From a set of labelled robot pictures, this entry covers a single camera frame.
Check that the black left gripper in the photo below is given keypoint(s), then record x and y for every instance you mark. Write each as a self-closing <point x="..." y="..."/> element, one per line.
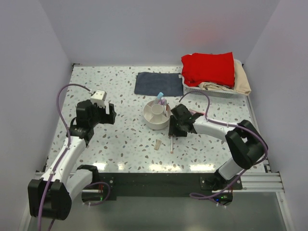
<point x="107" y="118"/>

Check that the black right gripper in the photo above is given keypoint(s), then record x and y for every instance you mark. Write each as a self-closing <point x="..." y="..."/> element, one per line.
<point x="172" y="130"/>

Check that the orange white pen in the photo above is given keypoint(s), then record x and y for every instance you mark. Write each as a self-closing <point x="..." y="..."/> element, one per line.
<point x="171" y="144"/>

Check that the white round divided organizer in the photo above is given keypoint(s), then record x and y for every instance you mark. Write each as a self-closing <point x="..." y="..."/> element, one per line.
<point x="155" y="117"/>

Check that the beige eraser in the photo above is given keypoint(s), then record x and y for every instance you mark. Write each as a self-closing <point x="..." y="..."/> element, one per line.
<point x="157" y="144"/>

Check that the white thin pen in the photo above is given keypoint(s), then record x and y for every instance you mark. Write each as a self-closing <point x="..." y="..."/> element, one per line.
<point x="165" y="108"/>

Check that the blue capped clear tube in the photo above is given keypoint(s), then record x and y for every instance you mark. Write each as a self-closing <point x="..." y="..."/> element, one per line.
<point x="158" y="98"/>

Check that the pink clear pencil case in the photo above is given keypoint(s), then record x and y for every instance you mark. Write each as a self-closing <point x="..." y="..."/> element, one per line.
<point x="194" y="112"/>

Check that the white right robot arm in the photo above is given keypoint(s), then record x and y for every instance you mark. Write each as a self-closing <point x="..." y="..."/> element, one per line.
<point x="245" y="143"/>

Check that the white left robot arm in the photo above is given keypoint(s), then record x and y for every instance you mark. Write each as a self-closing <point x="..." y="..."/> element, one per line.
<point x="52" y="195"/>

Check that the dark blue folded cloth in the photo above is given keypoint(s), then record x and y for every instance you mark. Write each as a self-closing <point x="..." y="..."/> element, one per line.
<point x="151" y="84"/>

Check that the red folded cloth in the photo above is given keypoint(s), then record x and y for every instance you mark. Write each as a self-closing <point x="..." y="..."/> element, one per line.
<point x="214" y="68"/>

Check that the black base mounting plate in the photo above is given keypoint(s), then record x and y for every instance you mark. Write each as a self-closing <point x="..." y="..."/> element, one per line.
<point x="165" y="184"/>

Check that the beige folded cloth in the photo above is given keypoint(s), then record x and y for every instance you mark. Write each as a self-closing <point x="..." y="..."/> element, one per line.
<point x="241" y="84"/>

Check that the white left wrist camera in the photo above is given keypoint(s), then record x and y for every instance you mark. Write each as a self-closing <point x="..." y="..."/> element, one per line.
<point x="98" y="98"/>

